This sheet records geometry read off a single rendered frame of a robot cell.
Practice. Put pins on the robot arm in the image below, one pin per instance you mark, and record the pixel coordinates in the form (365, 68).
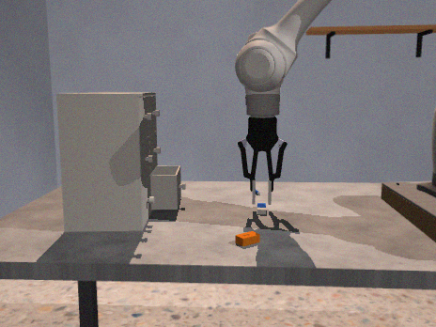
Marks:
(264, 61)

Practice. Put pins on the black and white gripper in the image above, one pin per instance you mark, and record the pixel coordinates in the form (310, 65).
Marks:
(262, 136)

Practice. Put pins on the blue and beige eraser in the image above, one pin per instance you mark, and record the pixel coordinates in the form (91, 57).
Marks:
(261, 208)

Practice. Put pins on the grey chest of drawers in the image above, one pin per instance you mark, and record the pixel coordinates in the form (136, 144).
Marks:
(99, 142)

